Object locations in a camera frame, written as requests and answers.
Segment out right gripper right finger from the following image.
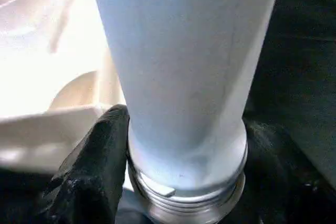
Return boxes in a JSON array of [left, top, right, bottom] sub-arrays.
[[231, 119, 336, 224]]

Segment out black work mat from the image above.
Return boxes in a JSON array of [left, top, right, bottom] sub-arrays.
[[0, 0, 336, 224]]

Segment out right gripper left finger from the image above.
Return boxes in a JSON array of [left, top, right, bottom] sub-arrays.
[[36, 104, 131, 224]]

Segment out white plastic table leg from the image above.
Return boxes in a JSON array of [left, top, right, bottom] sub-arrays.
[[87, 0, 284, 224]]

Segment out white plastic table top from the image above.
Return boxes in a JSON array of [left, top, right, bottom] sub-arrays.
[[0, 0, 131, 176]]

